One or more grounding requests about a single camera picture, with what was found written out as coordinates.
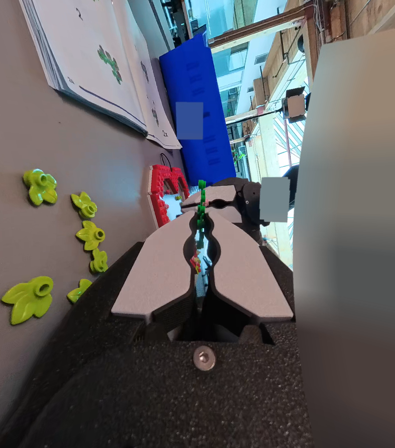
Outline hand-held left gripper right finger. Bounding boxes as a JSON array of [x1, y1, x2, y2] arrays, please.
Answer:
[[202, 212, 295, 322]]

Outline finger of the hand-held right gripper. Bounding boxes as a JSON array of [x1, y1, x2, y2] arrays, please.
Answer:
[[205, 206, 244, 223], [181, 185, 239, 210]]

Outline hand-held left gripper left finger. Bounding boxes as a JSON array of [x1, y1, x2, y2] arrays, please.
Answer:
[[111, 211, 198, 324]]

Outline green lego plant piece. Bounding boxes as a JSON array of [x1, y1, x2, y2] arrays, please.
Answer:
[[196, 179, 207, 247]]

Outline red lego heart frame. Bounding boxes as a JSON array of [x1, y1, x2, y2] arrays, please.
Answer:
[[147, 164, 201, 274]]

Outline group of lime lego leaves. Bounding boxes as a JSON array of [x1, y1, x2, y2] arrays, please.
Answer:
[[1, 169, 109, 325]]

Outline lego instruction booklet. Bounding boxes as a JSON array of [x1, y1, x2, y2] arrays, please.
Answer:
[[19, 0, 183, 150]]

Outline studio light panel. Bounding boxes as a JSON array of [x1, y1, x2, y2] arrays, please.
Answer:
[[282, 87, 311, 124]]

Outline blue plastic bin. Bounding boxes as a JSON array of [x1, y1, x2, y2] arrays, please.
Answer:
[[159, 33, 237, 188]]

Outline wooden beam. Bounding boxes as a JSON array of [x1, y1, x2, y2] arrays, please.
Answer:
[[208, 5, 308, 49]]

